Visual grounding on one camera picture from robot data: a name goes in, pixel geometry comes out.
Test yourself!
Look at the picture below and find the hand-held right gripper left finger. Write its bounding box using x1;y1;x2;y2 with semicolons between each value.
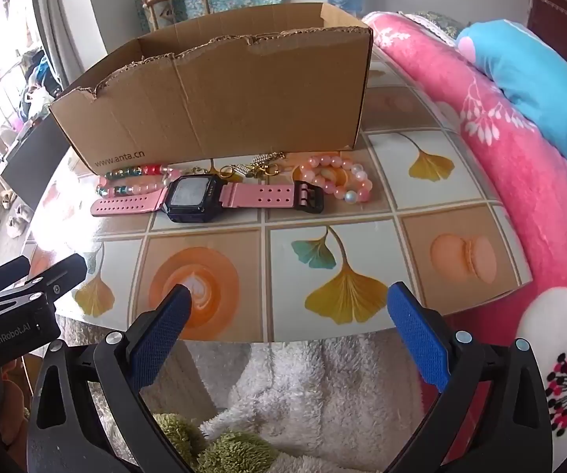
26;283;196;473

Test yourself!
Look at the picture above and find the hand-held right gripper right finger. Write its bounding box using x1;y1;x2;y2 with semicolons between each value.
387;281;556;473

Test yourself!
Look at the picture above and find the multicoloured bead bracelet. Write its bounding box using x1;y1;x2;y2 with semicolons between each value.
96;164;182;199

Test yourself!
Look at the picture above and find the pink strap digital watch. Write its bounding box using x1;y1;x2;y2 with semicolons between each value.
91;174;324;224

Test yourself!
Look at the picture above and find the gold butterfly keychain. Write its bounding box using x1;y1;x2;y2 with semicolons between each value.
184;164;251;184

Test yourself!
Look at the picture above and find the pink bead bracelet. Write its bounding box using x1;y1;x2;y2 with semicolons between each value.
296;154;374;203

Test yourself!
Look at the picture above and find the gold ladder charm keychain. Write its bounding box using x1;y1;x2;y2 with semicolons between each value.
250;151;287;178

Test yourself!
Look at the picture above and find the brown cardboard box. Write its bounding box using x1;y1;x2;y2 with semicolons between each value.
48;2;374;175

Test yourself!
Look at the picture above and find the black flat panel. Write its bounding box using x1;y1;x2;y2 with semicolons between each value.
0;115;63;212

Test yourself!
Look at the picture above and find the green fluffy cloth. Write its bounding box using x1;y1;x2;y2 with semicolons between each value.
152;413;280;473

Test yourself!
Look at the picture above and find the pink floral blanket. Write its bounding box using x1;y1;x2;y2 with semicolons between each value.
362;10;567;456

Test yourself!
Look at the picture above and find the pile of clothes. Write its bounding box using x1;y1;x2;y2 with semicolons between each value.
17;48;65;121

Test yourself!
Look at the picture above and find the grey curtain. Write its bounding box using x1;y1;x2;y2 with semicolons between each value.
31;0;111;90

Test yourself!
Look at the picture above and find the blue pillow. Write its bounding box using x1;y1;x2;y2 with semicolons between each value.
455;20;567;194

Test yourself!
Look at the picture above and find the wooden chair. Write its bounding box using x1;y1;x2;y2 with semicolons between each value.
143;0;214;33

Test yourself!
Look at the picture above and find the green patterned cloth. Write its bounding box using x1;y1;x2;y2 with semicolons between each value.
409;9;467;41

